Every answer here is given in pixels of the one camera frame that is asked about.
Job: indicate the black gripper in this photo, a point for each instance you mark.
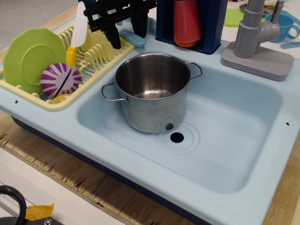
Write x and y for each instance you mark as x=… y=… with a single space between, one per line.
x=104 y=14

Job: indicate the white spoon blue handle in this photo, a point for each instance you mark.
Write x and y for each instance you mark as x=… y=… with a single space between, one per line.
x=132 y=38

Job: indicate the yellow dish rack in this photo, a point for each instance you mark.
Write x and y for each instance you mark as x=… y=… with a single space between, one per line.
x=95 y=58

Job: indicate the stainless steel pot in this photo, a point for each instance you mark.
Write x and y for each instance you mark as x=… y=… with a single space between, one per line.
x=153 y=91

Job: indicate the red plastic cup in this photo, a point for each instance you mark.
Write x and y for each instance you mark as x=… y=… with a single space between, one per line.
x=186 y=24

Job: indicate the orange plastic cup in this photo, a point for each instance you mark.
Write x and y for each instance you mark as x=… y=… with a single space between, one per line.
x=186 y=44

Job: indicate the purple white toy onion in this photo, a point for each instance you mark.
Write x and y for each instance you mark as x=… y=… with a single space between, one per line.
x=59 y=79

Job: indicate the dark blue cup holder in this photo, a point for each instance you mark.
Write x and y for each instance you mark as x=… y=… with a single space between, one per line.
x=212 y=17

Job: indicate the yellow toy piece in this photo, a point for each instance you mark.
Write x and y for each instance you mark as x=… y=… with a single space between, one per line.
x=60 y=98

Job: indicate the green plastic plate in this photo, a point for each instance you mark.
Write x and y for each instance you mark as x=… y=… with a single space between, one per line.
x=29 y=55

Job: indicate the green plastic board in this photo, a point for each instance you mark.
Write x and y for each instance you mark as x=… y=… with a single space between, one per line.
x=233 y=18

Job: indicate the grey toy faucet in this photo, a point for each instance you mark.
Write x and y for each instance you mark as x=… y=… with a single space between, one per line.
x=246 y=54

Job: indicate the yellow tape piece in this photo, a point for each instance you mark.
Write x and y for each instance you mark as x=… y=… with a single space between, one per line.
x=39 y=212

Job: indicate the white knife yellow handle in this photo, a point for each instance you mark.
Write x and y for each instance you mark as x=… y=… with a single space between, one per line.
x=79 y=34

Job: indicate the blue utensil handle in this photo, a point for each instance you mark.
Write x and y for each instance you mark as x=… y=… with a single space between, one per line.
x=290 y=45

